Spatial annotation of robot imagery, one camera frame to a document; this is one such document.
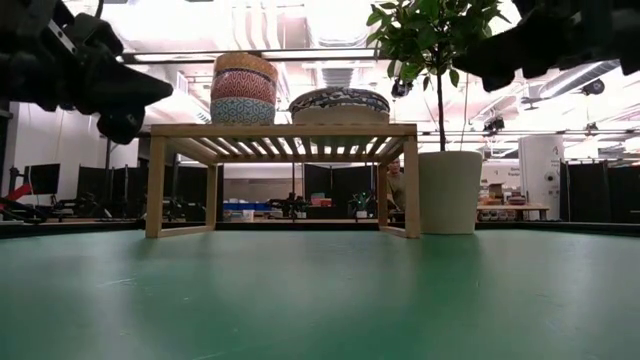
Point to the black ceiling camera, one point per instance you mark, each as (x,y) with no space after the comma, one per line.
(401,89)
(493,125)
(593,87)

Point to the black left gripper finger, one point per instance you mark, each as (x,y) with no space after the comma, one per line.
(120,87)
(122,125)

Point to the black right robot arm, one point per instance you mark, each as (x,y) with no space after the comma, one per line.
(620,35)

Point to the green leafy potted tree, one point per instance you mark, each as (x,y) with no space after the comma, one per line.
(430,35)

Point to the small dark monitor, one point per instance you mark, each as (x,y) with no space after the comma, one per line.
(42,179)

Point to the small potted plant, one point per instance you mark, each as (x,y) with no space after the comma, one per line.
(361,205)

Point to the metal ceiling rail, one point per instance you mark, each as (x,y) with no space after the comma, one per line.
(175,55)

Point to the orange-inside teal-outside ceramic bowl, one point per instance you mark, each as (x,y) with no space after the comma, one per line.
(242,112)

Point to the white cylindrical column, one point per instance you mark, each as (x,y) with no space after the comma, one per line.
(537,170)

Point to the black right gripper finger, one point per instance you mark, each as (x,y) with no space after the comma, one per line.
(500,80)
(492,55)

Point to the person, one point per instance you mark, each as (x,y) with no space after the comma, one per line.
(396,187)

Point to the wooden slatted shelf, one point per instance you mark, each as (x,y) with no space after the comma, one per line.
(280,131)

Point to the cardboard box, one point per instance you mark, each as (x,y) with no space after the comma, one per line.
(496,190)

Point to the wooden work table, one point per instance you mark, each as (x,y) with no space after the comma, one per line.
(515,206)

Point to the white plant pot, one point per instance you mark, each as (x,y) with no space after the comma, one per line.
(450,195)

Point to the yellow-inside red-outside ceramic bowl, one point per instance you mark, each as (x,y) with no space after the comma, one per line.
(243,86)

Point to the teal-inside orange-outside ceramic bowl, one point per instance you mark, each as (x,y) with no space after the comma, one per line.
(245,62)

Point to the blue storage bins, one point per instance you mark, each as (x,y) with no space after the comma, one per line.
(245,206)

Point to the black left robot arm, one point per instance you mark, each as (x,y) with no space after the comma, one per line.
(20,20)

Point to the black partition panel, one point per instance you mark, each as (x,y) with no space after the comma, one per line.
(600,190)
(345,180)
(95,185)

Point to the black background robot arm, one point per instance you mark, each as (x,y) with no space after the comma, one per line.
(290,205)

